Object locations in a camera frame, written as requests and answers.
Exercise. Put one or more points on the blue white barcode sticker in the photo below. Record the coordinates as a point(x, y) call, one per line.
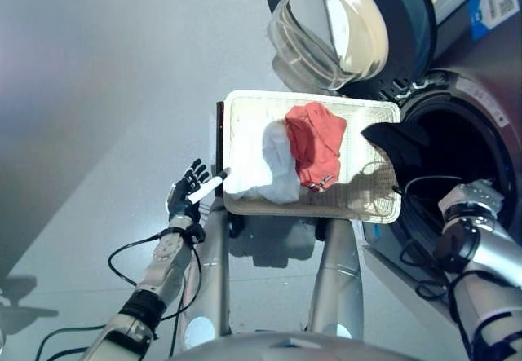
point(489, 6)

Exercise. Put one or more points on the round glass washing machine door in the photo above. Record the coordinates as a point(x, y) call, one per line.
point(412, 23)

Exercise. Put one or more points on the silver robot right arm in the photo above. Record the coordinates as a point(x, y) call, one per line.
point(485, 251)

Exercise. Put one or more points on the silver robot right leg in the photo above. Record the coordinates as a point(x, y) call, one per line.
point(338, 271)

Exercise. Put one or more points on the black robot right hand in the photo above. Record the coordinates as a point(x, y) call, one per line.
point(483, 194)

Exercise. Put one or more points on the white garment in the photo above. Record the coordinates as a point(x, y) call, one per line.
point(253, 161)

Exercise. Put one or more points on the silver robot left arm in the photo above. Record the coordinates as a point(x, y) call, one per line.
point(163, 263)

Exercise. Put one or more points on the cream wicker laundry basket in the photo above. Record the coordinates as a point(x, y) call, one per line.
point(367, 116)

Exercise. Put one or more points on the grey front-load washing machine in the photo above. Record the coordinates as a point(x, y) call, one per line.
point(489, 92)

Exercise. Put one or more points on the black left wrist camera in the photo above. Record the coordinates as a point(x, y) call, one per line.
point(197, 234)

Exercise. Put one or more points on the grey robot torso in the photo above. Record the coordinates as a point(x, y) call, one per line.
point(285, 349)

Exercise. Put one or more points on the silver robot left leg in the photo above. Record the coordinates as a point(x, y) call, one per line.
point(214, 263)

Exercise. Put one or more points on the orange-red garment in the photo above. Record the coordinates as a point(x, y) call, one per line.
point(314, 141)

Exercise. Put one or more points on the silver robot leg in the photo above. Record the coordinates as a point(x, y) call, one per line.
point(338, 271)
point(214, 263)

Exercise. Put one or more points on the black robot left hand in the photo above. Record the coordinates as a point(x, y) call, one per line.
point(181, 198)

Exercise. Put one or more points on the black garment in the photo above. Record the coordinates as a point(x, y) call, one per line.
point(395, 145)

